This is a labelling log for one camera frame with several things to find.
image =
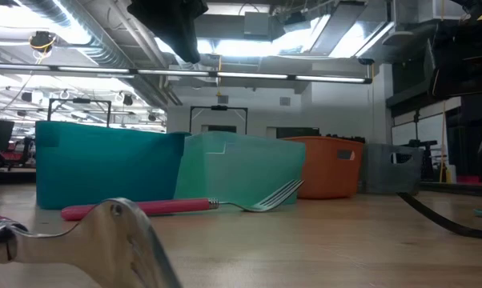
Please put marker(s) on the orange plastic bin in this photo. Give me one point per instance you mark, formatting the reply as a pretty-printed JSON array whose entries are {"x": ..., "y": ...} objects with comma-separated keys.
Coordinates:
[{"x": 325, "y": 176}]

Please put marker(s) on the black tripod stand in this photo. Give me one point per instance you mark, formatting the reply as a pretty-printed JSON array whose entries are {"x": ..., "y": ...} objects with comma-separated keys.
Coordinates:
[{"x": 416, "y": 120}]

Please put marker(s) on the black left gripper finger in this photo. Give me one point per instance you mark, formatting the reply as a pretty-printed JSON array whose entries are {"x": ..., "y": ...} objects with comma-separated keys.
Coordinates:
[{"x": 187, "y": 44}]

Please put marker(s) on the grey plastic bin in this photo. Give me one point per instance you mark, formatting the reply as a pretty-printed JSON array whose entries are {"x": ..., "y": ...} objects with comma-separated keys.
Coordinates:
[{"x": 385, "y": 176}]

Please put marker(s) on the long ceiling light strip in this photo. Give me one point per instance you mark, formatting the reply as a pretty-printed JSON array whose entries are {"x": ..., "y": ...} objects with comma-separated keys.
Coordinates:
[{"x": 257, "y": 75}]

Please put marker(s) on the light green plastic bin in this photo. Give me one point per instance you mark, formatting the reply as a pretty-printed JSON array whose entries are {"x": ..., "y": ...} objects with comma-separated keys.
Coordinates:
[{"x": 241, "y": 164}]

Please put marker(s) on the black crate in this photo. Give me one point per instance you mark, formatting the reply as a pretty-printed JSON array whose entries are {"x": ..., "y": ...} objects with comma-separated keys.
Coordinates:
[{"x": 429, "y": 164}]

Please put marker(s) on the small black gantry frame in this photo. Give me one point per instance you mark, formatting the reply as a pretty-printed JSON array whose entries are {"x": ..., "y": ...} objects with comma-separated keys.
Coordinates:
[{"x": 219, "y": 107}]

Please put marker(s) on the whiteboard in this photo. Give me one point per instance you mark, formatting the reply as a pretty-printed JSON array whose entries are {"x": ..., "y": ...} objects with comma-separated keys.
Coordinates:
[{"x": 403, "y": 132}]

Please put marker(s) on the dark teal plastic bin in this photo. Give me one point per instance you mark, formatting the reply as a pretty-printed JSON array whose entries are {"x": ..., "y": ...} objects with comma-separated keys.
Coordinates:
[{"x": 105, "y": 168}]

